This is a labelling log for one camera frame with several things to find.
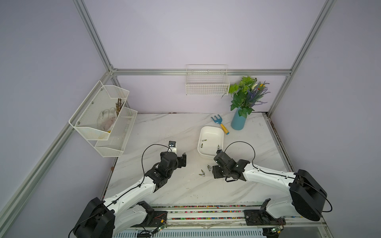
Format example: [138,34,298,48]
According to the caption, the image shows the brown dried twigs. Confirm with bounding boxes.
[116,98,125,117]

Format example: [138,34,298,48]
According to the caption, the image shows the lower white mesh shelf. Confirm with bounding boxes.
[94,107,138,158]

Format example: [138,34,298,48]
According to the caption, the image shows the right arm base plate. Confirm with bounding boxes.
[244,210,286,226]

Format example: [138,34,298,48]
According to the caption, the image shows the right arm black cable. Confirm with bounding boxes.
[223,141,333,213]

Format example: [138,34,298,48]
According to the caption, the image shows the white mesh shelf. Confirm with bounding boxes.
[68,81,129,140]
[94,107,138,158]

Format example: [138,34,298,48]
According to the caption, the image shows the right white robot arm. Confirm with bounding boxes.
[212,150,327,222]

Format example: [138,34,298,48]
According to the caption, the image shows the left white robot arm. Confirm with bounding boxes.
[69,151,187,238]

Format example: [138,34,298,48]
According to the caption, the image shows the white plastic storage box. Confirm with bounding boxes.
[197,126,225,159]

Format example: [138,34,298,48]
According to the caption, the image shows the aluminium frame corner post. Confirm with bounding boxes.
[267,0,336,118]

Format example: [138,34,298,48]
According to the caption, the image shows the clear plastic bag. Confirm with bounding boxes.
[97,108,117,132]

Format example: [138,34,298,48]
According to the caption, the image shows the white wire wall basket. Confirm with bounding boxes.
[186,64,230,96]

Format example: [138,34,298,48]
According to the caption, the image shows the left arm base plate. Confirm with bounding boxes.
[134,211,168,228]

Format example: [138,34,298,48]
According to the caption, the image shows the teal yellow toy rake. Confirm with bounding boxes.
[211,114,229,135]

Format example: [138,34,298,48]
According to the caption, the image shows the teal cylindrical vase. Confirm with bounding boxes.
[231,108,246,131]

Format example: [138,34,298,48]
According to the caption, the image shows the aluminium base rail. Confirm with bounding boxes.
[113,204,325,230]

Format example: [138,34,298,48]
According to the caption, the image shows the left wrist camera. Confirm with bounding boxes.
[168,141,177,154]

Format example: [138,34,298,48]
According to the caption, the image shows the artificial green plant bouquet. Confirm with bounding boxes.
[228,76,270,119]

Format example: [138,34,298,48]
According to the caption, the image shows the upper white mesh shelf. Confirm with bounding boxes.
[68,81,129,140]

